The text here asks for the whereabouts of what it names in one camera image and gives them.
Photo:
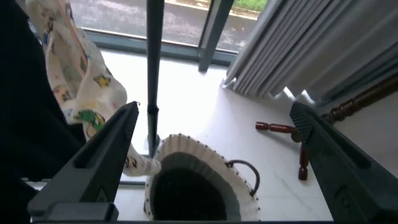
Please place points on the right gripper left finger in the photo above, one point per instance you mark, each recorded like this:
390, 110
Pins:
93, 174

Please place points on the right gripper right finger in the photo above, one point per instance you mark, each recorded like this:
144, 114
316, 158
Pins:
339, 165

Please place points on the cream printed garment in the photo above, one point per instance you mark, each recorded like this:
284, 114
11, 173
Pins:
99, 93

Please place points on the black garment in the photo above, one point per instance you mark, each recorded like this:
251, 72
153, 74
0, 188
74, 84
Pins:
25, 109

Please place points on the white laundry basket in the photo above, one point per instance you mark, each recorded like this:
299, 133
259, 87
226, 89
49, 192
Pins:
217, 168

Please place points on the black clothes rack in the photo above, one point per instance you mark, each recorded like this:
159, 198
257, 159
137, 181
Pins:
154, 62

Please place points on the red wooden turned stand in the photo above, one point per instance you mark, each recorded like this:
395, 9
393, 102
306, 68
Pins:
273, 127

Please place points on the beige curtain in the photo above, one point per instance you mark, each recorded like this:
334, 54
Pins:
311, 46

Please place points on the window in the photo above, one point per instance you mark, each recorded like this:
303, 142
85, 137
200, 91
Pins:
214, 28

